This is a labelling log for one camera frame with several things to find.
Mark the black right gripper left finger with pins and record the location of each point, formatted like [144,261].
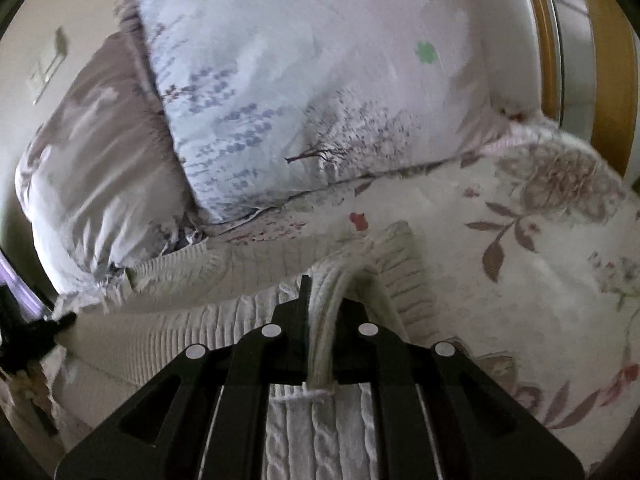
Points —
[203,416]

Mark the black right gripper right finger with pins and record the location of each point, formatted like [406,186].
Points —
[437,415]

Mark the cream cable knit sweater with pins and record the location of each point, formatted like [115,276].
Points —
[213,295]

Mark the white floral left pillow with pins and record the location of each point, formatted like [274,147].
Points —
[100,182]

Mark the floral bed sheet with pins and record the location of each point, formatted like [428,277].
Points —
[531,254]

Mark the blue floral right pillow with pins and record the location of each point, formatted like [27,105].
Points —
[268,99]

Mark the wooden headboard shelf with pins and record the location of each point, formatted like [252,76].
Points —
[589,65]

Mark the white wall switch panel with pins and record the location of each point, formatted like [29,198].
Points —
[47,64]

